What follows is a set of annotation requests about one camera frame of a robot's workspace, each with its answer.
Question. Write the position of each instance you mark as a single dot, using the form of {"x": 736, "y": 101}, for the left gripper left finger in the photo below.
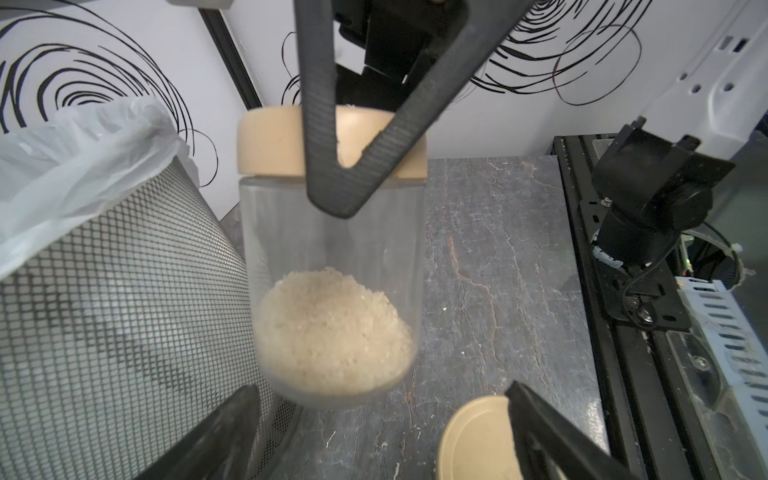
{"x": 219, "y": 447}

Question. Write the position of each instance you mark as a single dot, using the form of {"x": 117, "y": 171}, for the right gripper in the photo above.
{"x": 402, "y": 41}

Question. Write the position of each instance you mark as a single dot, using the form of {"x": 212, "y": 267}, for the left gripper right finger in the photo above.
{"x": 548, "y": 446}

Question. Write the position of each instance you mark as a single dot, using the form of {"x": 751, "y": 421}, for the beige jar lid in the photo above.
{"x": 270, "y": 140}

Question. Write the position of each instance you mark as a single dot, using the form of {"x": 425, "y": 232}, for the glass rice jar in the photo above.
{"x": 336, "y": 303}

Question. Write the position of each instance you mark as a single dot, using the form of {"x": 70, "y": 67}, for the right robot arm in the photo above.
{"x": 659, "y": 172}

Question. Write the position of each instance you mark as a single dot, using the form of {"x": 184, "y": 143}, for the rice jar middle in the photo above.
{"x": 478, "y": 442}

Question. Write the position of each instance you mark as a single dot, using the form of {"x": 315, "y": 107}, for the mesh trash bin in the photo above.
{"x": 123, "y": 335}

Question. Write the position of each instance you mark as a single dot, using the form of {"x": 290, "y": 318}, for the white trash bag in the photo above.
{"x": 72, "y": 168}

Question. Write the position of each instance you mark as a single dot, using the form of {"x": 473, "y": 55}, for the white slotted cable duct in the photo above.
{"x": 737, "y": 353}

